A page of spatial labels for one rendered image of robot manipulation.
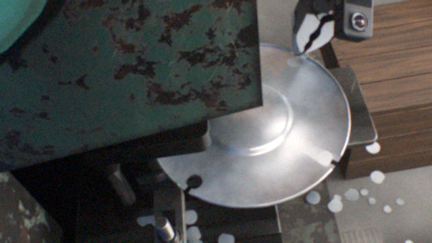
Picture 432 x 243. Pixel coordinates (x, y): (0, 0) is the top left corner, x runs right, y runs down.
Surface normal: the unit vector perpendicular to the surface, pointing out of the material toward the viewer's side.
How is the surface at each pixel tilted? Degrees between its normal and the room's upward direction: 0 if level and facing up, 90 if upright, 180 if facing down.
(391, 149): 90
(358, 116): 0
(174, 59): 90
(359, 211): 0
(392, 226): 0
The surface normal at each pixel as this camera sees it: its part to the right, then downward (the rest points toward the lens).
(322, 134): -0.11, -0.58
